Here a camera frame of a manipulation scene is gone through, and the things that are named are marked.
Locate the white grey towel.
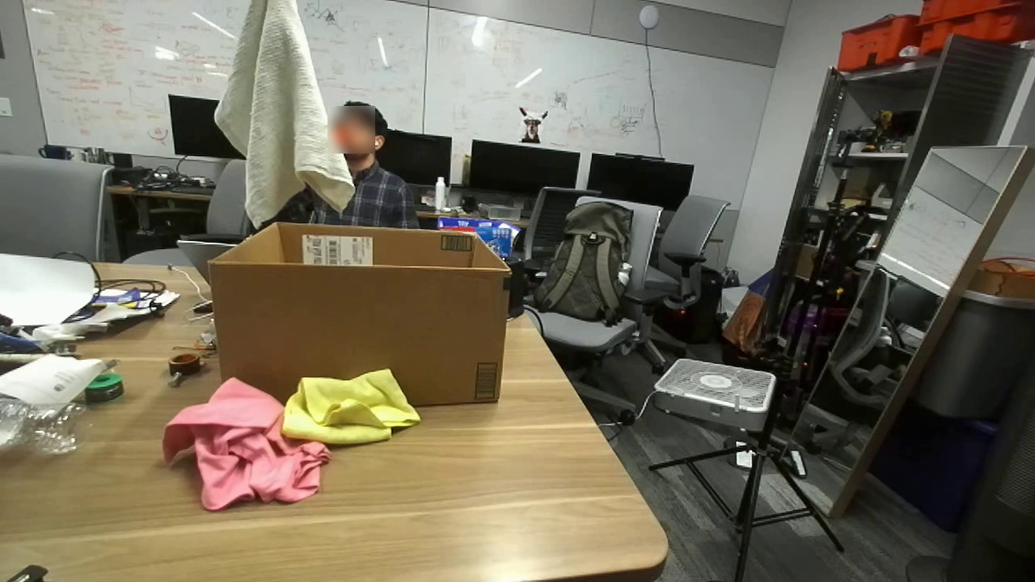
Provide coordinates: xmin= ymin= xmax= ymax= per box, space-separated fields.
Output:
xmin=214 ymin=0 xmax=352 ymax=225

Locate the silver mac mini box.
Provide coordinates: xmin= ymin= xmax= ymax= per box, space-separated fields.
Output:
xmin=655 ymin=358 xmax=778 ymax=429

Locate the open cardboard box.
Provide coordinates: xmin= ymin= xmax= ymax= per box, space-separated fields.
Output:
xmin=206 ymin=222 xmax=510 ymax=409

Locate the grey backpack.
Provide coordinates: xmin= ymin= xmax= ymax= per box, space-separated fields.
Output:
xmin=534 ymin=203 xmax=635 ymax=321

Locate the bright yellow cloth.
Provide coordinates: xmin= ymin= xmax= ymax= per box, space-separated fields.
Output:
xmin=281 ymin=370 xmax=422 ymax=446

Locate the person in plaid shirt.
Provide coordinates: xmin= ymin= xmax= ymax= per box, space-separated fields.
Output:
xmin=296 ymin=101 xmax=419 ymax=231

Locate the magenta pink cloth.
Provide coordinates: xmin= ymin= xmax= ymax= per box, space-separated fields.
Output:
xmin=161 ymin=378 xmax=331 ymax=510

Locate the brown tape roll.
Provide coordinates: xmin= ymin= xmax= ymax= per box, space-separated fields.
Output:
xmin=168 ymin=352 xmax=203 ymax=378

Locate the green tape roll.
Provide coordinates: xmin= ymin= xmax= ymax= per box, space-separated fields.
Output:
xmin=85 ymin=371 xmax=124 ymax=403

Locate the grey trash bin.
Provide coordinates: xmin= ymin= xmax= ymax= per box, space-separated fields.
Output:
xmin=915 ymin=256 xmax=1035 ymax=421

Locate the black camera tripod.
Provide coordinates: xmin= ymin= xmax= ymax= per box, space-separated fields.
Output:
xmin=646 ymin=203 xmax=847 ymax=582

